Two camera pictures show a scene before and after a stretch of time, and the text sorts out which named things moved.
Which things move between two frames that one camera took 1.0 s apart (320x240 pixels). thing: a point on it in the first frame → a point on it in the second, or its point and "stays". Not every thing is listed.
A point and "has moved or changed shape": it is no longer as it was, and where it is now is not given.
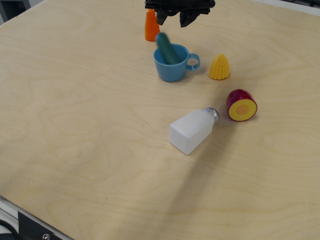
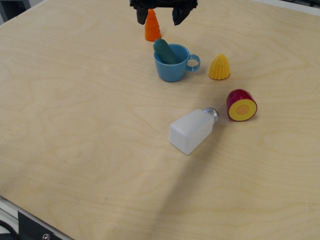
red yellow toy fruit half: (241, 105) stays
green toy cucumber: (167, 50) has moved or changed shape
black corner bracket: (28, 229) stays
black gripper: (197, 7) → (181, 8)
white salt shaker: (189, 132) stays
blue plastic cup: (176, 72) stays
